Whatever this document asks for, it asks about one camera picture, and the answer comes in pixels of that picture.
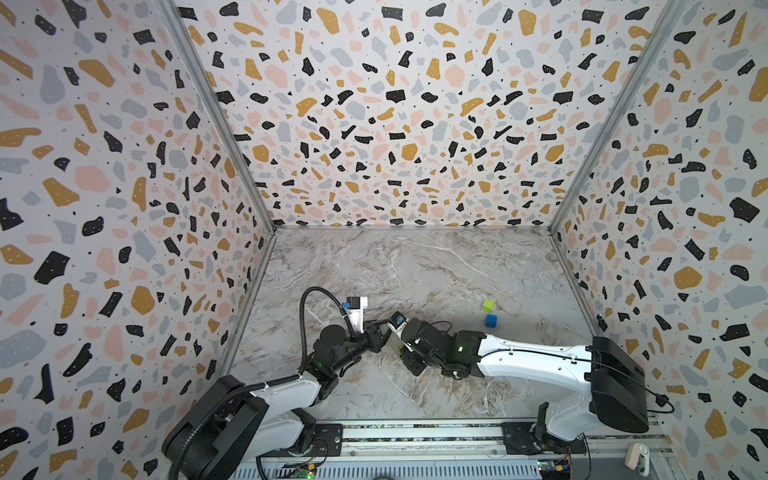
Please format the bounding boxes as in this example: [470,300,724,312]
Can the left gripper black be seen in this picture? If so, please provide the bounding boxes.
[328,318,393,376]

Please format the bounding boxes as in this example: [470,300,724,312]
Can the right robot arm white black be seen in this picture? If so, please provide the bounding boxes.
[389,314,649,455]

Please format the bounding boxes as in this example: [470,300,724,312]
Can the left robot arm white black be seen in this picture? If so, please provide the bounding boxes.
[161,321,391,479]

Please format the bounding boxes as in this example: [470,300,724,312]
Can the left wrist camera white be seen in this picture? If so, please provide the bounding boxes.
[342,296,368,333]

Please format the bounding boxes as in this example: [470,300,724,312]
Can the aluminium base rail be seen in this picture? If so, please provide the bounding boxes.
[234,419,685,479]

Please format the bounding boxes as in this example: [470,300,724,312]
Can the white handle object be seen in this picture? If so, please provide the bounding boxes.
[624,442,650,478]

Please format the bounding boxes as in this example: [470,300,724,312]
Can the black corrugated cable conduit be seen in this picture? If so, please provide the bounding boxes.
[166,286,356,480]

